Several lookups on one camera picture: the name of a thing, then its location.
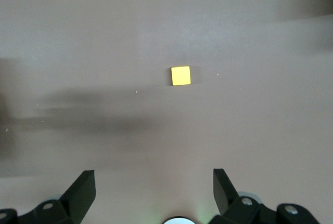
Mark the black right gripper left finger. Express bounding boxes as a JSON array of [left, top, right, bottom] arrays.
[[0, 170, 96, 224]]

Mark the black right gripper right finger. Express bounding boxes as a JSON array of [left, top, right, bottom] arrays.
[[209, 168, 321, 224]]

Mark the yellow cube block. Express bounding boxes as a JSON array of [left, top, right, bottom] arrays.
[[171, 65, 191, 87]]

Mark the brown table cloth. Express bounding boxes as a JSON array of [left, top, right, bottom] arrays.
[[0, 0, 333, 224]]

